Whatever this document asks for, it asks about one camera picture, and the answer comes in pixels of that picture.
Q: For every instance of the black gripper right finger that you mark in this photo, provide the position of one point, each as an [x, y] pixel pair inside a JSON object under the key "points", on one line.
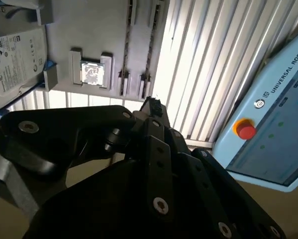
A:
{"points": [[201, 189]]}

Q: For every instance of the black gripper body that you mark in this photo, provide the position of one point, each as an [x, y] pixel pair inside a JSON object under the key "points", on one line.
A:
{"points": [[101, 211]]}

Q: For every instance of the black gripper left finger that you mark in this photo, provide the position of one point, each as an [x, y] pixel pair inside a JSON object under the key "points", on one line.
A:
{"points": [[51, 129]]}

